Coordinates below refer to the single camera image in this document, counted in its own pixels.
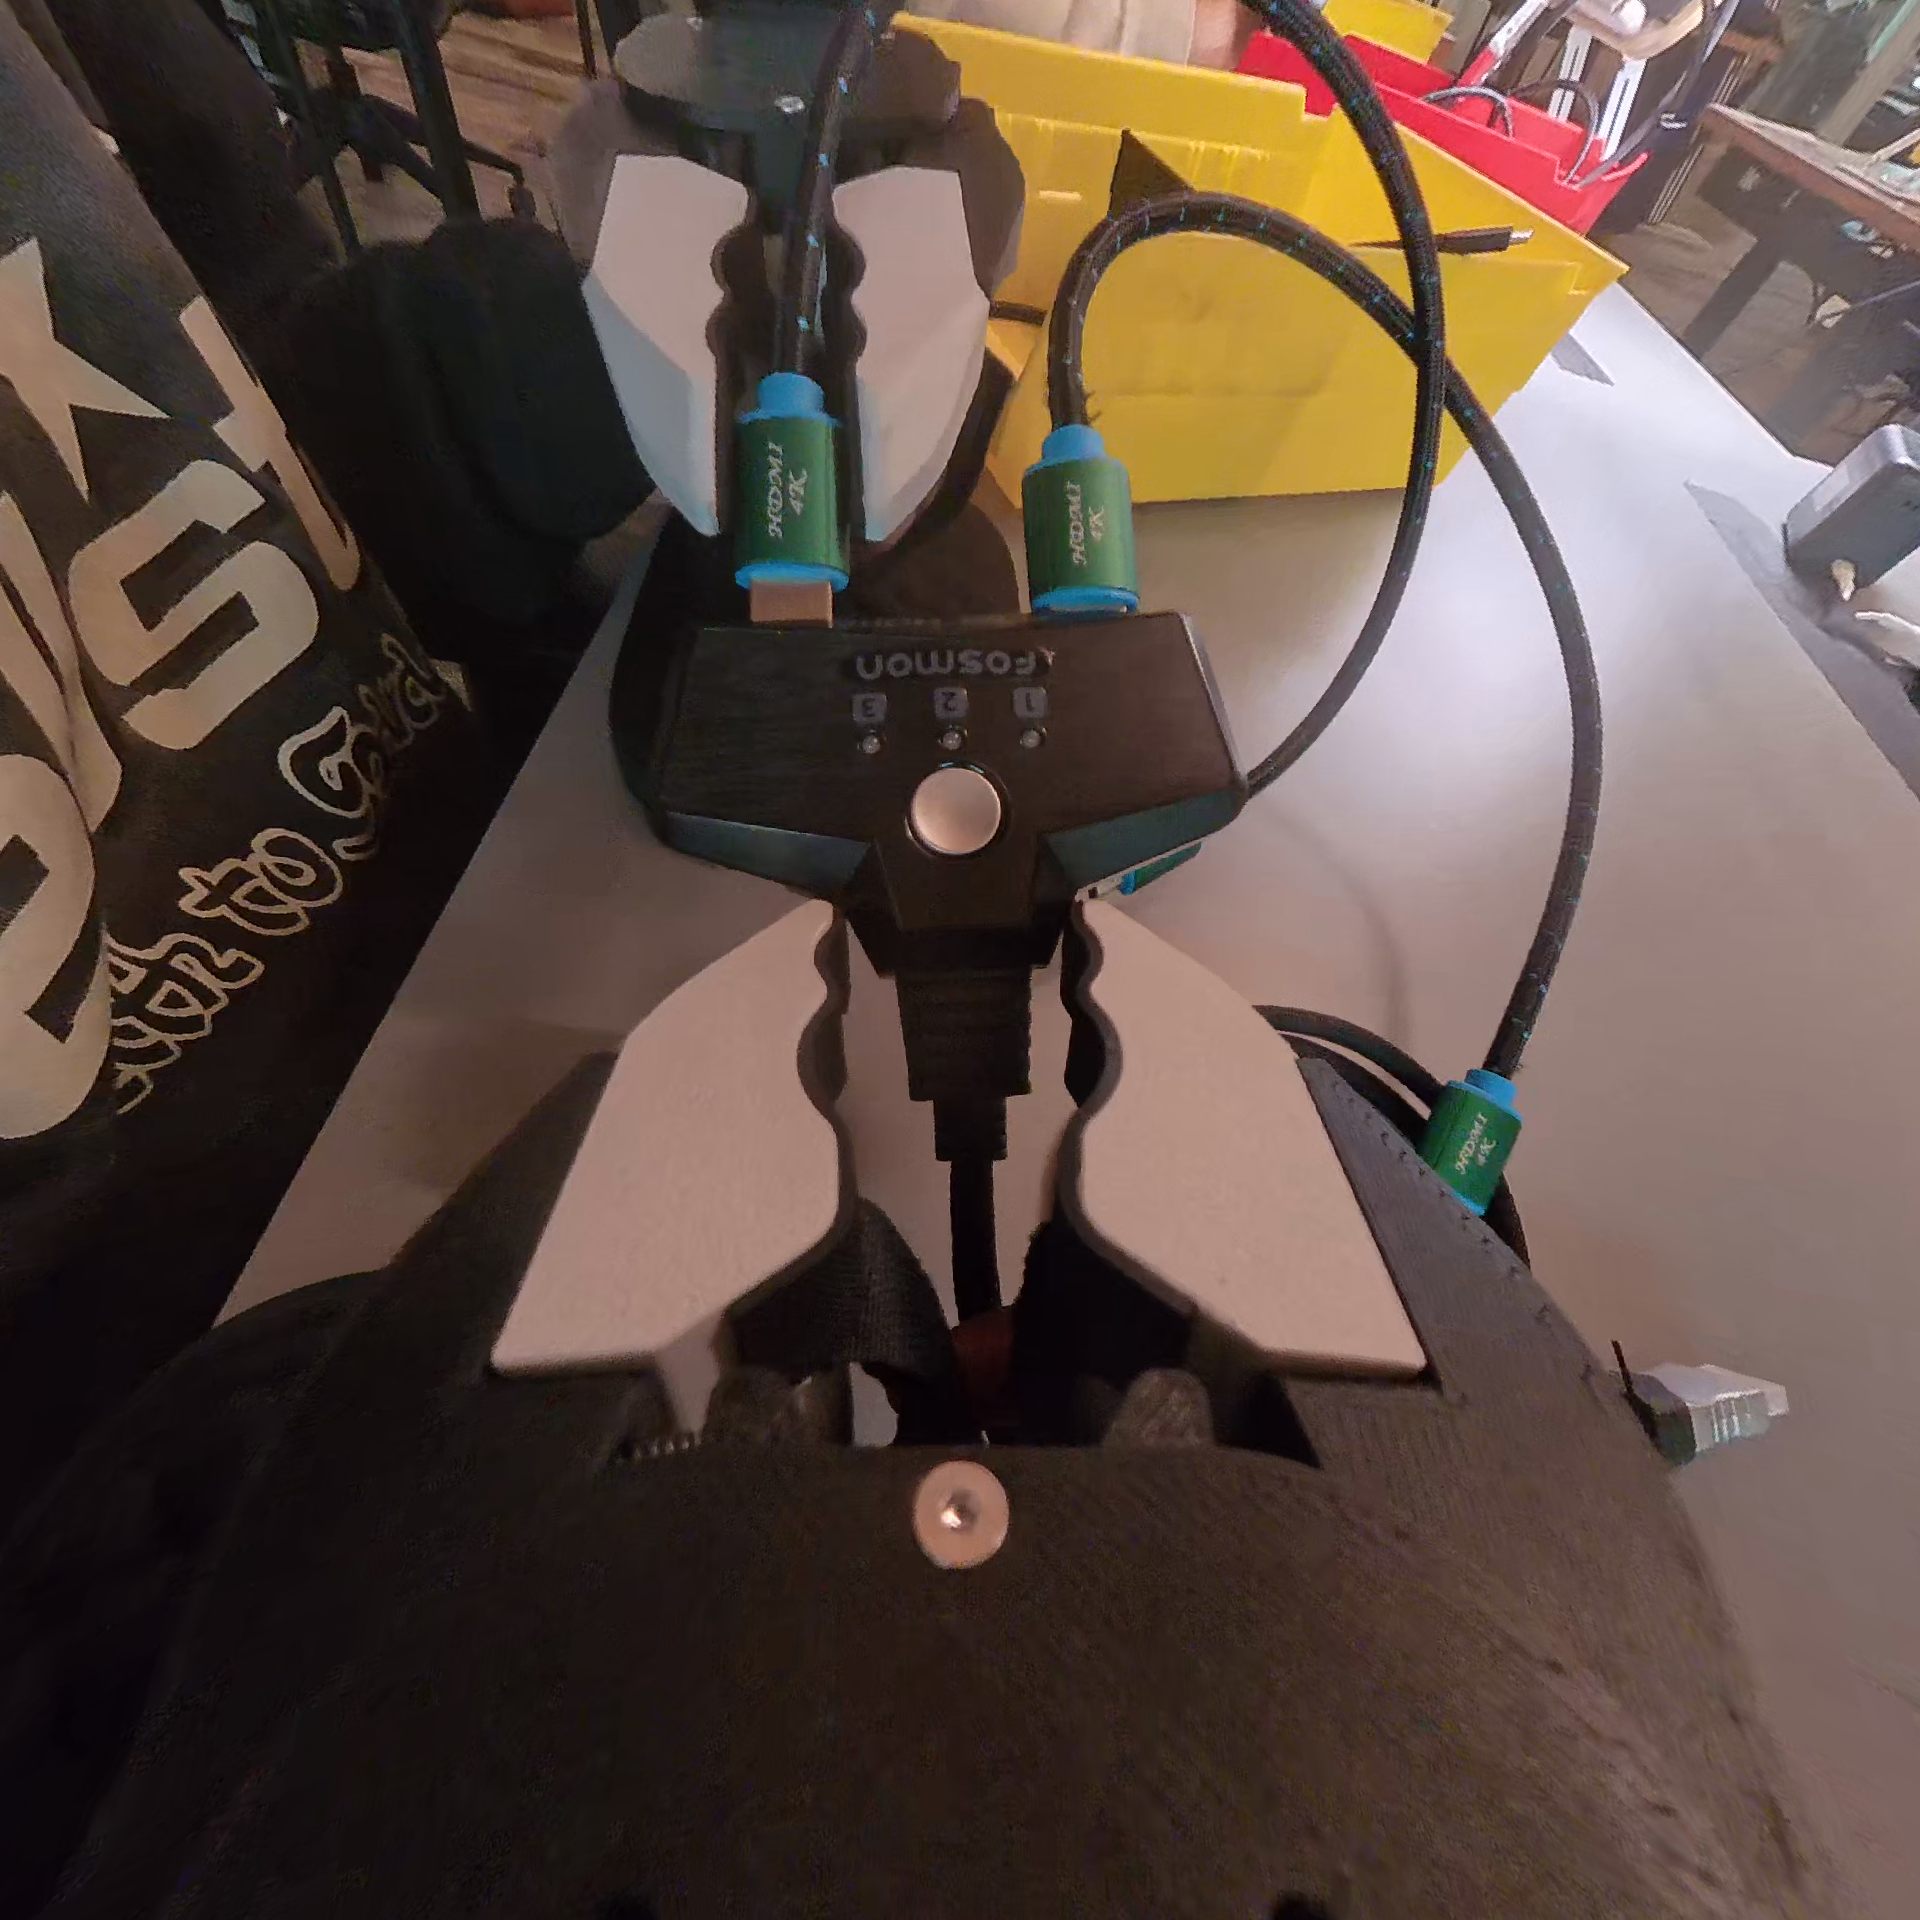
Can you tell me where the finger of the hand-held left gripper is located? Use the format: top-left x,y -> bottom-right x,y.
581,155 -> 755,540
835,166 -> 993,551

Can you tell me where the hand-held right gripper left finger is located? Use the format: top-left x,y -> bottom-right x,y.
493,904 -> 855,1431

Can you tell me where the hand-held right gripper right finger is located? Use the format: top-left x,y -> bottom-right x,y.
1054,904 -> 1432,1376

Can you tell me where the yellow plastic bin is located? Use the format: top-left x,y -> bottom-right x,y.
1320,0 -> 1456,63
889,11 -> 1632,495

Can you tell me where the black HDMI switch with cable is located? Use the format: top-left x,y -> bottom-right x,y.
622,609 -> 1789,1468

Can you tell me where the red plastic bin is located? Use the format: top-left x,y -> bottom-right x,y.
1236,29 -> 1660,234

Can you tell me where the person's dark printed clothing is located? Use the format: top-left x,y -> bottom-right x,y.
0,0 -> 494,1321

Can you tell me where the long wooden desk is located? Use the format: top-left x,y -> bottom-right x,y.
1700,106 -> 1920,299

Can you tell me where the small grey box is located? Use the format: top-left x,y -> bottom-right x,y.
1784,424 -> 1920,579

